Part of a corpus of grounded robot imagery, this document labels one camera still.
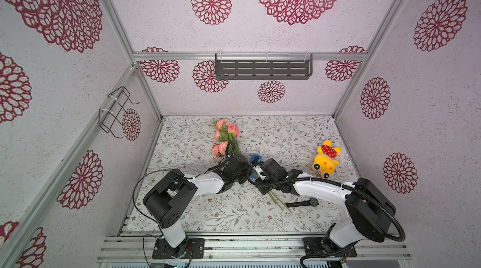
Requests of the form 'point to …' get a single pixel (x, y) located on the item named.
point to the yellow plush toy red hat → (324, 160)
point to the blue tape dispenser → (258, 158)
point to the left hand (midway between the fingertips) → (256, 167)
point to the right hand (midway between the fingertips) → (256, 181)
